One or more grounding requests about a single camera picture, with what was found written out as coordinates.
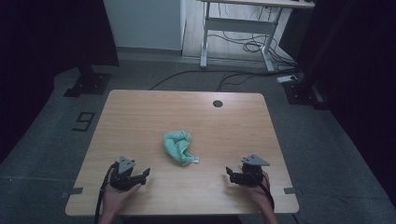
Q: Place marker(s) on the person's dark clothing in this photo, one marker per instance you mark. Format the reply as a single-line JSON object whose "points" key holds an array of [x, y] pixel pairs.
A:
{"points": [[183, 220]]}

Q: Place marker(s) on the green towel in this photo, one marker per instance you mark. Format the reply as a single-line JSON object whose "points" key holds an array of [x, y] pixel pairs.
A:
{"points": [[176, 146]]}

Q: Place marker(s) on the white power strip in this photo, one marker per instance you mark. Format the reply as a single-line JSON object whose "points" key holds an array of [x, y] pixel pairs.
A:
{"points": [[286, 79]]}

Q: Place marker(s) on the person's right hand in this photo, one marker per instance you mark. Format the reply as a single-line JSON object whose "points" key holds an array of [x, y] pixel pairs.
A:
{"points": [[263, 196]]}

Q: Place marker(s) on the white desk frame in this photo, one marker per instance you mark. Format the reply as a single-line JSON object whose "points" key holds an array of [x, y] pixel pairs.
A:
{"points": [[239, 25]]}

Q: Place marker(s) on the dark curtain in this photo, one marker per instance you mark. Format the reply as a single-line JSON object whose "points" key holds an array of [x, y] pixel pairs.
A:
{"points": [[358, 62], [43, 46]]}

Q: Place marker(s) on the white cabinet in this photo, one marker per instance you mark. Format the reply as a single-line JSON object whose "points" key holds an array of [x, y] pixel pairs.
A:
{"points": [[143, 23]]}

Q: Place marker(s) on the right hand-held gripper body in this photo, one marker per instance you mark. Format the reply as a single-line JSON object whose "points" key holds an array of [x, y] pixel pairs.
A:
{"points": [[253, 175]]}

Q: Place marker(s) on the black stand base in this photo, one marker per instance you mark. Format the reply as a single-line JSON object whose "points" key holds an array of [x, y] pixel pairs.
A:
{"points": [[303, 91], [90, 83]]}

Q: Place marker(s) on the grey tape piece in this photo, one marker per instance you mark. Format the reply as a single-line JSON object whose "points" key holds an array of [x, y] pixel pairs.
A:
{"points": [[73, 192], [292, 190]]}

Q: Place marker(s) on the person's left hand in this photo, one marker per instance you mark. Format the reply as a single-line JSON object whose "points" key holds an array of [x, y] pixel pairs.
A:
{"points": [[113, 199]]}

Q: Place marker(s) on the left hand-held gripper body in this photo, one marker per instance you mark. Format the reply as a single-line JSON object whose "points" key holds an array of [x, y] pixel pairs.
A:
{"points": [[123, 180]]}

